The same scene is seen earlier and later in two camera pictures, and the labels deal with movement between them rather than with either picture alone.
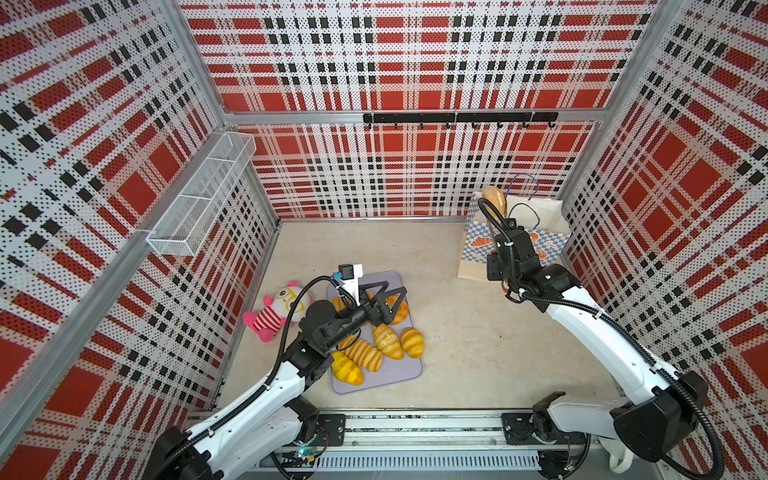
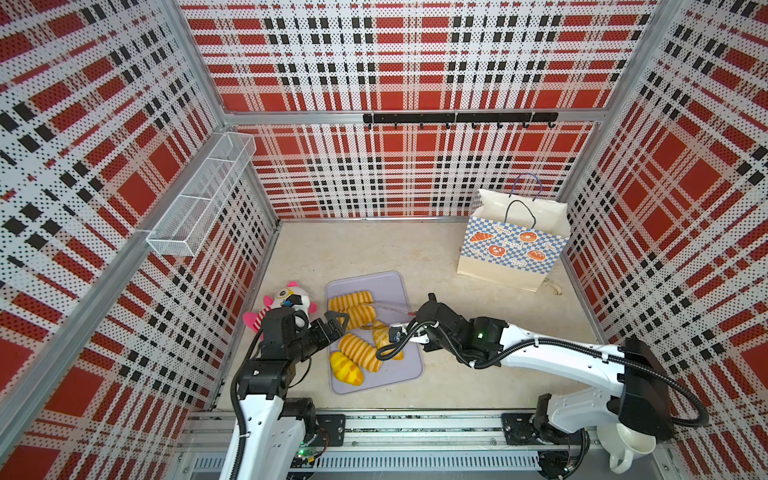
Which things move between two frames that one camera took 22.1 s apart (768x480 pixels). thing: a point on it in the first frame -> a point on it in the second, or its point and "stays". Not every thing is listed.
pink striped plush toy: x=272 y=315 stays
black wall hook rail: x=462 y=117 stays
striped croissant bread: x=387 y=342 stays
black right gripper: x=493 y=263 -> x=428 y=346
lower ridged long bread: x=363 y=352 stays
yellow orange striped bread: x=346 y=369 stays
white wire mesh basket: x=191 y=213 stays
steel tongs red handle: x=506 y=229 -> x=412 y=313
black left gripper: x=383 y=315 -> x=326 y=337
